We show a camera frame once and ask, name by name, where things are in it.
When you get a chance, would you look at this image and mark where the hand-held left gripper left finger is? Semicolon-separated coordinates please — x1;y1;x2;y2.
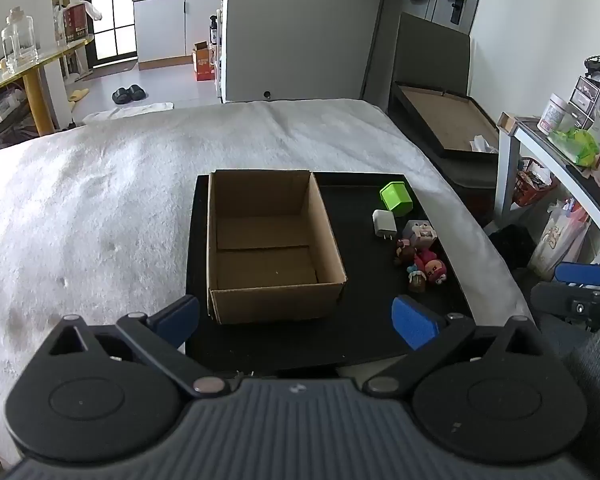
45;294;231;401

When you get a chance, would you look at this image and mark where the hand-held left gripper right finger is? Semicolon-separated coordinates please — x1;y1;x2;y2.
362;295;548;401

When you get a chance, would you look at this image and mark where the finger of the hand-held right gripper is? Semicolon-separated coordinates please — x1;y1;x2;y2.
530;282;600;332
554;261;600;291

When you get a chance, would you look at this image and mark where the pink doll figurine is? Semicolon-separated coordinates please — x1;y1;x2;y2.
415;249;449;286

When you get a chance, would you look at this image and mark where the brown-haired smiling doll figurine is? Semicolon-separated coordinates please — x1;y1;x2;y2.
394;239;417;267

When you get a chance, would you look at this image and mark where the grey cube pig toy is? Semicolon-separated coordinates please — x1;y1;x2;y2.
402;220;438;252

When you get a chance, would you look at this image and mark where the brown cardboard box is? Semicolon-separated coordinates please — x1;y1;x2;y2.
206;170;348;325

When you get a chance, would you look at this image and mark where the printed plastic bag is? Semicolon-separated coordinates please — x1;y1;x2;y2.
527;200;592;281

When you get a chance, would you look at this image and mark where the black tray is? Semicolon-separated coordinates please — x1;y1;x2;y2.
185;172;476;373

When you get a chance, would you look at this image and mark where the person's grey trouser leg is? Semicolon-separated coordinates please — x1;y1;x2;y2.
567;317;600;466

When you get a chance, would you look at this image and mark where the white charger plug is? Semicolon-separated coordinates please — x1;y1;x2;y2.
371;209;398;242

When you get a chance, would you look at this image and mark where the green cube toy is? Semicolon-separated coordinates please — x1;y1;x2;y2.
379;181;414;217

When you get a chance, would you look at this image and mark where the green plastic bag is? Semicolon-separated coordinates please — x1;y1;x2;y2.
547;127;600;168

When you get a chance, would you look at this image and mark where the white fluffy blanket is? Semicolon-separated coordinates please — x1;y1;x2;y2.
0;99;533;466

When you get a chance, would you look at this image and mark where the white side desk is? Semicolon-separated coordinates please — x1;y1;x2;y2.
496;114;600;257

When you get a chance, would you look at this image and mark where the white plastic jar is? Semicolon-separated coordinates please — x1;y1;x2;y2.
537;92;570;136

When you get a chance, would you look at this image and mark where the small drawer organizer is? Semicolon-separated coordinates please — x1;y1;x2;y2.
570;76;600;131

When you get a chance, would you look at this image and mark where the white floor towel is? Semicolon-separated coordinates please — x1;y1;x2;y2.
82;102;175;124

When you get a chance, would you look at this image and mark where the orange cardboard box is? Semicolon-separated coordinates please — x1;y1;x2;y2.
192;41;216;81

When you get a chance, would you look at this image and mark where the grey upholstered headboard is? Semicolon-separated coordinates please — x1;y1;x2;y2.
394;12;472;102

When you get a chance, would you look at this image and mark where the white power strip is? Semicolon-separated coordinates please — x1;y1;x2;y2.
0;94;22;127

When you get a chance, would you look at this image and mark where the gold round table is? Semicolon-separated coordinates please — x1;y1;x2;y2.
0;37;95;137

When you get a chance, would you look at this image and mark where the white kitchen cabinet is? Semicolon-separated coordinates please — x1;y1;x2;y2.
132;0;226;68

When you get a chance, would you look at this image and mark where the black framed glass door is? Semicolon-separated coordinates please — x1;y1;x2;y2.
87;0;139;67

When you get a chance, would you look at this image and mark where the red and white carton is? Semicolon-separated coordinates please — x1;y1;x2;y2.
60;2;94;45

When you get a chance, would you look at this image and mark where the clear glass jar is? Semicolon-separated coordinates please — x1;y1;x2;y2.
1;7;40;75

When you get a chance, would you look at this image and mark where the red wire basket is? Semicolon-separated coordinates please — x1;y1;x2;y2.
514;157;557;207

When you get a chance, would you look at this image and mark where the black shallow frame box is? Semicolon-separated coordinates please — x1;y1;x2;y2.
389;81;501;162

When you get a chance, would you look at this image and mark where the black door lock handle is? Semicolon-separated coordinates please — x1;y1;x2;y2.
439;0;469;24

